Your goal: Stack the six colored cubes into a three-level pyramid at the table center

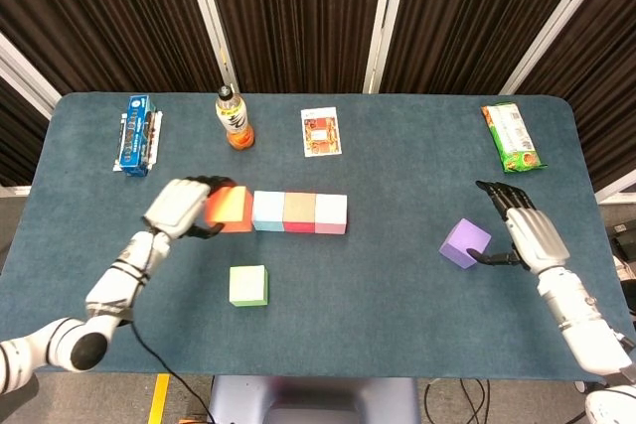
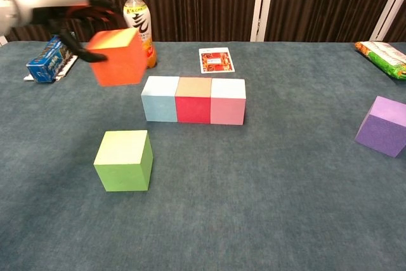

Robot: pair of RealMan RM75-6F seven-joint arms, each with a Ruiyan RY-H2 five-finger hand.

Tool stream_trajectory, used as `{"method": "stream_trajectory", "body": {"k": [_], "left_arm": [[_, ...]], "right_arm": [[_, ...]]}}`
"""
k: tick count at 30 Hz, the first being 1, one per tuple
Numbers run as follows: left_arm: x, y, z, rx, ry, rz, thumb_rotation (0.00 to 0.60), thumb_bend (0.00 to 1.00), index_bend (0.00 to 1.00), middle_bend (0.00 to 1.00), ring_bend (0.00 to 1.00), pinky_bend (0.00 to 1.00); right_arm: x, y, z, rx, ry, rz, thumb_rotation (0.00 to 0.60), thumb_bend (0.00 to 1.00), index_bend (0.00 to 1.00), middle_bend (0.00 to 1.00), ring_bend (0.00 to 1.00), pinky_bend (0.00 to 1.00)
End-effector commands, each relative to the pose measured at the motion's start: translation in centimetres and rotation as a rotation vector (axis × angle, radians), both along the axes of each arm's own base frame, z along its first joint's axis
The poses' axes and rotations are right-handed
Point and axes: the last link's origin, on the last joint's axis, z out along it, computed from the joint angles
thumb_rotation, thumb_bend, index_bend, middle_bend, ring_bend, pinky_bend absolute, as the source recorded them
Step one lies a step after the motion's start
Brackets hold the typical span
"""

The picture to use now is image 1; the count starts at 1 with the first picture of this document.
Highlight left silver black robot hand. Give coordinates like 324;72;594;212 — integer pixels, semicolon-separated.
142;175;238;240

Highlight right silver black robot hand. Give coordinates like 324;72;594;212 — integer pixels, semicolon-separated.
469;180;571;275

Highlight orange foam cube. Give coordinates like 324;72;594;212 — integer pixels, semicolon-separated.
205;186;254;234

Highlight purple foam cube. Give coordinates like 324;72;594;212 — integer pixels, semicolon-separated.
438;217;493;271

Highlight light blue foam cube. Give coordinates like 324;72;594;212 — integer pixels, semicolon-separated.
251;191;287;232

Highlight red foam cube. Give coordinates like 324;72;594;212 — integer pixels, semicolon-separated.
282;193;318;234

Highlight pink foam cube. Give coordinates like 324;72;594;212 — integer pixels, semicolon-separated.
314;193;349;235

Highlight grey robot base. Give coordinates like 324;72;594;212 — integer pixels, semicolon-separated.
206;374;422;424

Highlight blue cookie box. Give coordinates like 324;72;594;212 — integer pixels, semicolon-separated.
118;94;158;178

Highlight black box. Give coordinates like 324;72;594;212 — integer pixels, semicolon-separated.
603;222;636;266

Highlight orange drink bottle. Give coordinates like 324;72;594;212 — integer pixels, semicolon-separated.
215;84;256;152

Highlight green snack bag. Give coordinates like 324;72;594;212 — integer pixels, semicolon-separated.
480;102;548;176

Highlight green foam cube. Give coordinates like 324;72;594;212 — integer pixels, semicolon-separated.
229;265;270;308

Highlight red and white packet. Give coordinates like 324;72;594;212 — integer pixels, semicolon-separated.
299;106;345;159

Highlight dark brown pleated curtain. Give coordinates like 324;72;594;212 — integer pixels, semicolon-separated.
0;0;223;97
0;75;51;188
516;0;636;192
198;0;387;95
380;0;597;96

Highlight teal table cloth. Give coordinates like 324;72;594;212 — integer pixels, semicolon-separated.
0;91;636;379

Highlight yellow floor tape strip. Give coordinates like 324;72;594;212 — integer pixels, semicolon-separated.
147;372;172;424

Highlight white partition post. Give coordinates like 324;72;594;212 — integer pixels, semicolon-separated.
593;180;636;206
179;0;240;95
362;0;413;95
499;0;611;96
0;31;64;120

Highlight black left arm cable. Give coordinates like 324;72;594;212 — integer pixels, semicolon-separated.
129;319;219;424

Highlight black floor cable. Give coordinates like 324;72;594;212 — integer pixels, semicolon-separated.
421;377;498;424

